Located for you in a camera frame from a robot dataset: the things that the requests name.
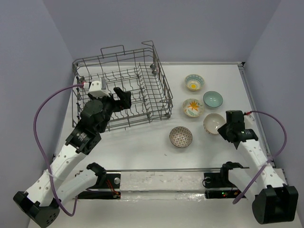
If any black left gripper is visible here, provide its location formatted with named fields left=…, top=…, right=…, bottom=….
left=88, top=88, right=132, bottom=133

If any orange flower bowl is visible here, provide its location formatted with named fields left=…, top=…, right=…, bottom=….
left=182, top=99, right=204, bottom=118

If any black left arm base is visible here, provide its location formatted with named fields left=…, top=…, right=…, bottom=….
left=78, top=172, right=121, bottom=200

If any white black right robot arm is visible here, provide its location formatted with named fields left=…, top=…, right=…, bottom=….
left=218, top=110, right=299, bottom=224

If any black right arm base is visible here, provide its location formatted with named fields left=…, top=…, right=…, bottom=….
left=202, top=172, right=241, bottom=199

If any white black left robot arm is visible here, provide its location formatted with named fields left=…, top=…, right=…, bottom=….
left=13, top=87, right=132, bottom=228

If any plain teal bowl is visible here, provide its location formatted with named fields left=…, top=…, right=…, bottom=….
left=203, top=91, right=224, bottom=109

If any brown patterned bowl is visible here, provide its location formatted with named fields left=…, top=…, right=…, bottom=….
left=169, top=126, right=193, bottom=148

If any teal yellow sun bowl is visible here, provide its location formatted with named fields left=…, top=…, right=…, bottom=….
left=185, top=74, right=205, bottom=91

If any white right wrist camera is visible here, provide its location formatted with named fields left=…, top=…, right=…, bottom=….
left=244, top=114, right=256, bottom=129

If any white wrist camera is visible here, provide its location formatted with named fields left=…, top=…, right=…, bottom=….
left=244, top=114, right=256, bottom=129
left=88, top=78, right=109, bottom=98

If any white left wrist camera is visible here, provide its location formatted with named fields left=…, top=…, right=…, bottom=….
left=88, top=78, right=109, bottom=98

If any grey wire dish rack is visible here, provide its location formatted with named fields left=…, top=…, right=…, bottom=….
left=72, top=40, right=173, bottom=131

